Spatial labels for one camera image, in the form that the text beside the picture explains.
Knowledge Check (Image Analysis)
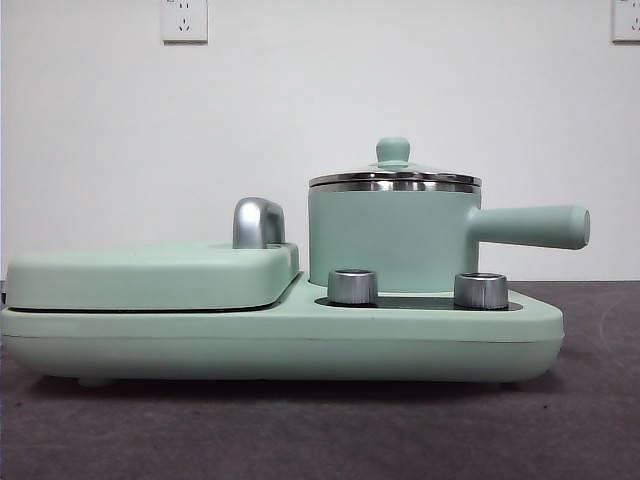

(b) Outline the glass pot lid green knob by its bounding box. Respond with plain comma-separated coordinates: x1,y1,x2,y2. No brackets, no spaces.
307,136,483,190

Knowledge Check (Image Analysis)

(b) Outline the silver control knob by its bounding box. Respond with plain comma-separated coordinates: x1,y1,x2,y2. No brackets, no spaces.
453,271,507,308
327,268,380,305

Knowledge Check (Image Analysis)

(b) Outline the mint green breakfast maker base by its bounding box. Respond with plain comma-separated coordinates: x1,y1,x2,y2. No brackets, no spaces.
0,272,566,389

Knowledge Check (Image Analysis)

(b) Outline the mint green grill cover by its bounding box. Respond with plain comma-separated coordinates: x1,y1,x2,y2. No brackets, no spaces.
7,240,304,309

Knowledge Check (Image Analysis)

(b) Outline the mint green pot with handle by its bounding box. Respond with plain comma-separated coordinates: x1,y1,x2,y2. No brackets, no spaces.
307,178,592,294

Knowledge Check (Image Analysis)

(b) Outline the silver grill cover handle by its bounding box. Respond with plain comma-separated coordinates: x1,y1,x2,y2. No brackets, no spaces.
232,196,287,250

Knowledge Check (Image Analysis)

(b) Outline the white wall socket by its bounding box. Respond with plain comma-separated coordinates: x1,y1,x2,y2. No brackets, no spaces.
160,0,209,43
612,0,640,43

